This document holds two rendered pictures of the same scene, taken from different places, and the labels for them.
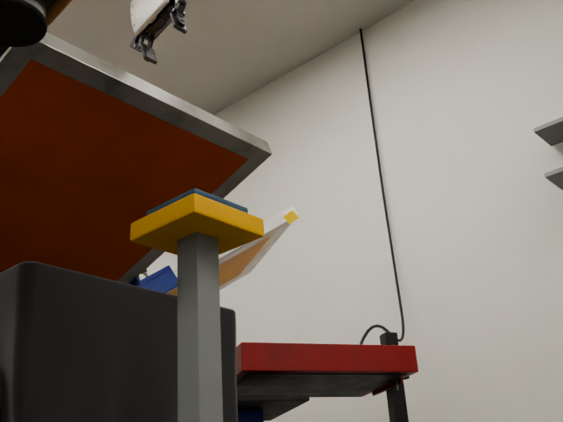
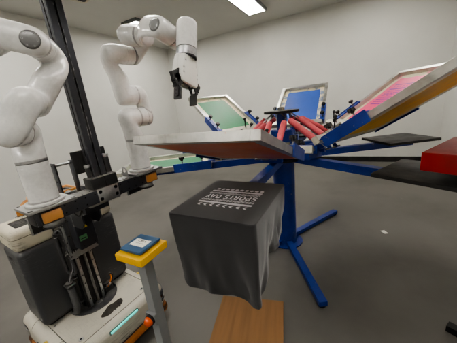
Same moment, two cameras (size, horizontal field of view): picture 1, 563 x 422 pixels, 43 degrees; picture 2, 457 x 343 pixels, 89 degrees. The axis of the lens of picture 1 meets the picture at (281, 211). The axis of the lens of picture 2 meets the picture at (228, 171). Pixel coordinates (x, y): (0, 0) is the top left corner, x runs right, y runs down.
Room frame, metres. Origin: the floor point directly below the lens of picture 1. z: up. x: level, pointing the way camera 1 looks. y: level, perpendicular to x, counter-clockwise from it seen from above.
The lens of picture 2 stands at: (1.08, -0.69, 1.41)
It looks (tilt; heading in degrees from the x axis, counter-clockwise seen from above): 16 degrees down; 78
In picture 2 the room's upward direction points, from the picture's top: 6 degrees counter-clockwise
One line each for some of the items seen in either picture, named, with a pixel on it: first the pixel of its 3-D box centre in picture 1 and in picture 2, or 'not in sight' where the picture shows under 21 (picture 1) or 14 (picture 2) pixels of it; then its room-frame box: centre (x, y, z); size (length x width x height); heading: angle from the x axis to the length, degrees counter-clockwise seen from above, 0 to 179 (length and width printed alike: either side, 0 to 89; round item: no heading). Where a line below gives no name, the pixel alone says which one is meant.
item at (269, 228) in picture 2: not in sight; (271, 237); (1.47, 0.30, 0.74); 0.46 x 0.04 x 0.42; 50
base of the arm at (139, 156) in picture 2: not in sight; (137, 154); (0.87, 0.59, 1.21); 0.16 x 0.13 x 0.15; 135
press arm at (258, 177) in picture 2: not in sight; (262, 177); (1.63, 0.80, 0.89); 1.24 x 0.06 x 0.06; 50
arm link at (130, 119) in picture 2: not in sight; (133, 124); (0.89, 0.58, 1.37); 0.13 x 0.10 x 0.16; 43
